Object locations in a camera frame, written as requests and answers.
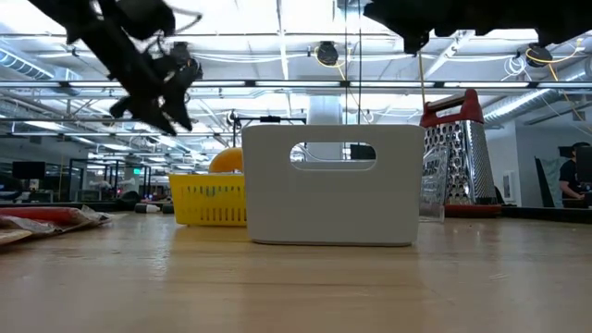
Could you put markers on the light grey plastic bin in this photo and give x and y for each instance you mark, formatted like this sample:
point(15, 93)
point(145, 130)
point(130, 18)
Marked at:
point(277, 208)

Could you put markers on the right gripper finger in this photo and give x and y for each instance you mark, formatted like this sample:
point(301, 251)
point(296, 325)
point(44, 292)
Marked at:
point(393, 11)

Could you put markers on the overhead light bar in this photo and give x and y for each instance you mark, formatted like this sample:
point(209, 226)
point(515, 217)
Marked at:
point(277, 83)

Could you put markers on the white building column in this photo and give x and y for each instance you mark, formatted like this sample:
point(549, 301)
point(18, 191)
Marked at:
point(324, 111)

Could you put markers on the small black white marker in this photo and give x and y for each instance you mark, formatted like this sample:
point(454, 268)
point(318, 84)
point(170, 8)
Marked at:
point(167, 209)
point(147, 208)

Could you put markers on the orange frosted toy donut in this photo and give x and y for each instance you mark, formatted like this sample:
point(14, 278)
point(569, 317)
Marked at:
point(229, 162)

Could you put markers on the grey leaning panel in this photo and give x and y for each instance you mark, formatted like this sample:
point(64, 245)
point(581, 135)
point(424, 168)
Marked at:
point(543, 185)

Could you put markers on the red popcorn packet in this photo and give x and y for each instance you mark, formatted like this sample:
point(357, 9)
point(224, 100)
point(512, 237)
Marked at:
point(46, 213)
point(23, 225)

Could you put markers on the silver ventilation duct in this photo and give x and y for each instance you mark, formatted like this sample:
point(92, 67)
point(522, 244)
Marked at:
point(518, 104)
point(23, 65)

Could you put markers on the black camera stand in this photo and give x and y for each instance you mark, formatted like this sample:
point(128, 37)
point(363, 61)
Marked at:
point(270, 119)

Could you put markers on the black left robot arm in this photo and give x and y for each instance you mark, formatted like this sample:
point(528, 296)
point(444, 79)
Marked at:
point(83, 28)

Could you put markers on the clear plastic container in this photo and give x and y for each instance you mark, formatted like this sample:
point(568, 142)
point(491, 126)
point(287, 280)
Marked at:
point(435, 185)

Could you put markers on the framed wall picture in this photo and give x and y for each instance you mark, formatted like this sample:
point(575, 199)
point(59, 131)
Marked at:
point(509, 185)

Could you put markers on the person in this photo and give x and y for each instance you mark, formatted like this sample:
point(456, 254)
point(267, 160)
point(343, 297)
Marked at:
point(566, 178)

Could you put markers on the yellow plastic basket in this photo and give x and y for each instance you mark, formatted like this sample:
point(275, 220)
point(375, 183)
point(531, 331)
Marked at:
point(203, 199)

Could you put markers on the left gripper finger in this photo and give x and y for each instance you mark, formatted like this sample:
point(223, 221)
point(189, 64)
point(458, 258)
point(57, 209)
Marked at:
point(157, 115)
point(178, 108)

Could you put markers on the black monitor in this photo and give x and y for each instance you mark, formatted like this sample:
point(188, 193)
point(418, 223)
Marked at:
point(585, 164)
point(28, 170)

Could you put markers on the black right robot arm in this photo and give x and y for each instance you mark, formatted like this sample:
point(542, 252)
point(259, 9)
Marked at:
point(509, 14)

